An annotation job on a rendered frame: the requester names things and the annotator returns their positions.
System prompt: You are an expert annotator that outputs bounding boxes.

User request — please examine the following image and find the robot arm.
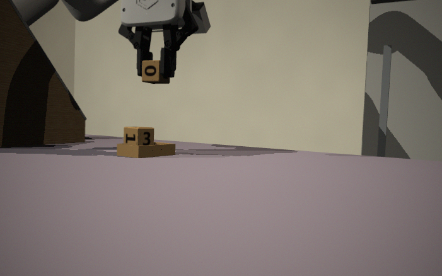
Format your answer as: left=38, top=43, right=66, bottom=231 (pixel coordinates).
left=12, top=0, right=211, bottom=34

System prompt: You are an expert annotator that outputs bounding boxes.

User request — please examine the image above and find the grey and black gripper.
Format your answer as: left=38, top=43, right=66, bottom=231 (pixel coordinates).
left=119, top=0, right=199, bottom=78

